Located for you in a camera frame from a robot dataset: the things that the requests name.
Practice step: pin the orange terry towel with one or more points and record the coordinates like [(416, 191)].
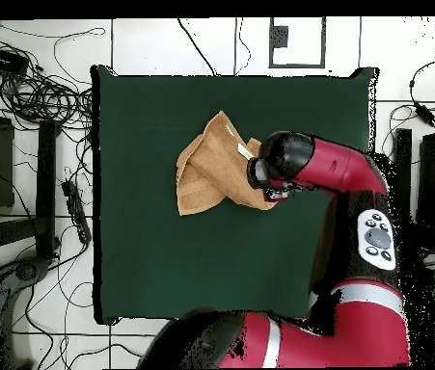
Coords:
[(209, 173)]

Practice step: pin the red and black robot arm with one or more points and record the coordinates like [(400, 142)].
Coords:
[(356, 327)]

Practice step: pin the dark green table cloth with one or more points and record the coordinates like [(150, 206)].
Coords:
[(163, 250)]

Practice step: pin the black metal bar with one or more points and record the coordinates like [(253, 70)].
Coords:
[(402, 162)]

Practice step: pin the long black power strip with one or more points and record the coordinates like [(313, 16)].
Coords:
[(76, 212)]

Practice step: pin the grey chair base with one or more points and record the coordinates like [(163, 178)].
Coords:
[(5, 308)]

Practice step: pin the black adapter box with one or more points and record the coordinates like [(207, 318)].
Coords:
[(3, 59)]

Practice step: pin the grey square frame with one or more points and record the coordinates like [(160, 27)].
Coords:
[(297, 66)]

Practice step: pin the black metal frame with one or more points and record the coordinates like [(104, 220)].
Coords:
[(45, 185)]

